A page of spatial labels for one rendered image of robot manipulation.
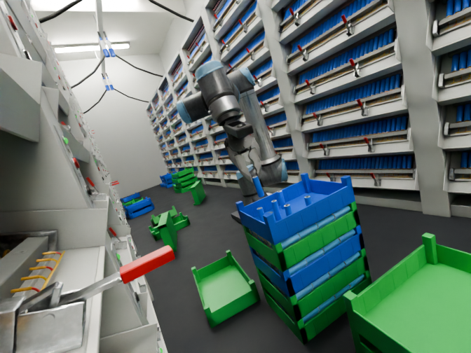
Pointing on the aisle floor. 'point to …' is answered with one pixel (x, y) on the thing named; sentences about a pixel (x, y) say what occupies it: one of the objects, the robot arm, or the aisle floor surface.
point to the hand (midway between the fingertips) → (254, 176)
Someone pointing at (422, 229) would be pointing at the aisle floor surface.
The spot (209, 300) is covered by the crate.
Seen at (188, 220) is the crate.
